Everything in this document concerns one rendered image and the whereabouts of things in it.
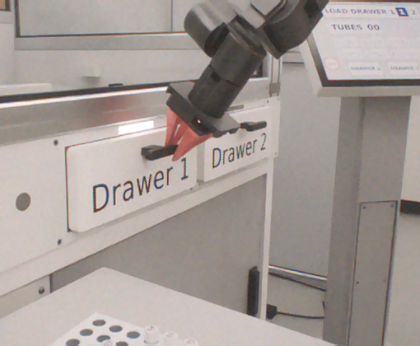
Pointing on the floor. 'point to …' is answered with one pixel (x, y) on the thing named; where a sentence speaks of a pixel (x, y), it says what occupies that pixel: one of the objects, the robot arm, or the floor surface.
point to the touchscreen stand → (365, 218)
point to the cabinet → (164, 251)
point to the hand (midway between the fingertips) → (172, 151)
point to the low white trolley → (136, 315)
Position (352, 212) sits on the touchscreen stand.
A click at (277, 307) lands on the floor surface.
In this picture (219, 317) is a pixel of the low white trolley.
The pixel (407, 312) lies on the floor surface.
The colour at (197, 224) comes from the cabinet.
